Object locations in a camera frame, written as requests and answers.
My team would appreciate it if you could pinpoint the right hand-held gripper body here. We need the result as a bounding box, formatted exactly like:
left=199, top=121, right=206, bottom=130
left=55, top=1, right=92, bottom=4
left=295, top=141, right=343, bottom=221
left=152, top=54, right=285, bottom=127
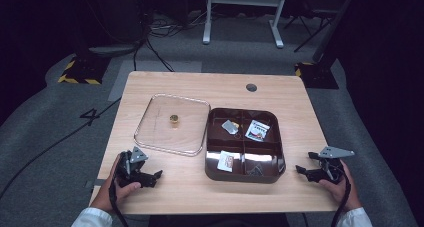
left=313, top=146, right=356, bottom=185

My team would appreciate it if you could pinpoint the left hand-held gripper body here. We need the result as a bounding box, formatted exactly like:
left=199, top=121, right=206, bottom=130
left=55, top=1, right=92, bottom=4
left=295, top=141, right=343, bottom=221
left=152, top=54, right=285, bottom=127
left=114, top=146, right=150, bottom=189

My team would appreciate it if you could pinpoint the person's right hand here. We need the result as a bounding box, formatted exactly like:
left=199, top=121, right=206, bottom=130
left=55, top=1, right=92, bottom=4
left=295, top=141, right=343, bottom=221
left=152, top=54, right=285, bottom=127
left=318, top=160, right=363, bottom=213

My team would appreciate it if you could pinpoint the person's left hand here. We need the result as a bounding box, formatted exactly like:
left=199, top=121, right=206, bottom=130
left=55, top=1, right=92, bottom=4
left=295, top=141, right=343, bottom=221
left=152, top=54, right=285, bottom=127
left=90, top=153, right=142, bottom=214

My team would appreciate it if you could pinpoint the clear lid with gold knob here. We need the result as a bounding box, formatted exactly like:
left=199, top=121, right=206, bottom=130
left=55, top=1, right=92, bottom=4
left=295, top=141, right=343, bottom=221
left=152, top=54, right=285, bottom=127
left=133, top=93, right=212, bottom=158

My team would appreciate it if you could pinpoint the white packet with red print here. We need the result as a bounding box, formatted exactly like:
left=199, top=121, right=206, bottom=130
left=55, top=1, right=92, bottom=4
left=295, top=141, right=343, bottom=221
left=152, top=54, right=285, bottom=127
left=244, top=119, right=271, bottom=143

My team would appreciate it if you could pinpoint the dark brown compartment tray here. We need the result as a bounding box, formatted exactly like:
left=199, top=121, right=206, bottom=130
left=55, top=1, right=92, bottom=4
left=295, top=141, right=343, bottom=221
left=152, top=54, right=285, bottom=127
left=203, top=107, right=287, bottom=184

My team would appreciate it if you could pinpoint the person's dark lap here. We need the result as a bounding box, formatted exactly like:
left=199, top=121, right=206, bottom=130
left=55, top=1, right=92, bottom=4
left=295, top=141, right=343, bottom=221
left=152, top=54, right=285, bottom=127
left=147, top=212, right=292, bottom=227

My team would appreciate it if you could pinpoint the yellow black striped stand base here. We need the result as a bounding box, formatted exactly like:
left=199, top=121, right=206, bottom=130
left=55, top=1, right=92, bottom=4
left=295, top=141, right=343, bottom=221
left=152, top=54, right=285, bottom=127
left=294, top=61, right=340, bottom=90
left=57, top=54, right=112, bottom=86

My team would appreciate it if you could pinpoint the silver foil packet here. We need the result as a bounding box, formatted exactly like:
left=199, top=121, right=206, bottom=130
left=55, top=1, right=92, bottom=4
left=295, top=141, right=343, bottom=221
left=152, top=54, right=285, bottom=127
left=221, top=119, right=240, bottom=135

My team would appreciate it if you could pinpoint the black tripod stand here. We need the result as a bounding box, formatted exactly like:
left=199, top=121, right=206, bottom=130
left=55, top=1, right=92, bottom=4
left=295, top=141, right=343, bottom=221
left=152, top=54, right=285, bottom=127
left=283, top=6, right=336, bottom=53

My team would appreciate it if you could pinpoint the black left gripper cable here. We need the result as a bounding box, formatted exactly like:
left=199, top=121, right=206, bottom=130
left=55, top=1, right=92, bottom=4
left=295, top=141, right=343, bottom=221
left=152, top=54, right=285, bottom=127
left=108, top=178, right=130, bottom=227

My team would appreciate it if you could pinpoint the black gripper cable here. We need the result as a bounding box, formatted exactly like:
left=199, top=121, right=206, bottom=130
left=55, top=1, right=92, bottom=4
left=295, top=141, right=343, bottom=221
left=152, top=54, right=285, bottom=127
left=330, top=173, right=352, bottom=227
left=108, top=178, right=130, bottom=227

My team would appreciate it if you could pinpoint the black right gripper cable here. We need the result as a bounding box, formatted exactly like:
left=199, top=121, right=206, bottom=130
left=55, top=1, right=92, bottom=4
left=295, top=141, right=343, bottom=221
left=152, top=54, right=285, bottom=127
left=330, top=173, right=352, bottom=227

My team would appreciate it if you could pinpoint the long black floor cable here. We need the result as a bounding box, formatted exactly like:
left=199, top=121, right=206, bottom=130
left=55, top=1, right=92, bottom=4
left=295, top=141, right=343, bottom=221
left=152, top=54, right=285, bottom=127
left=0, top=96, right=122, bottom=200

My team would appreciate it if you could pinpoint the black floor cable bundle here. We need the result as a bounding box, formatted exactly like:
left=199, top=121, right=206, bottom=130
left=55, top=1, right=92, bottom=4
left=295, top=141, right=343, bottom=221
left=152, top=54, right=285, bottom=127
left=132, top=16, right=214, bottom=73

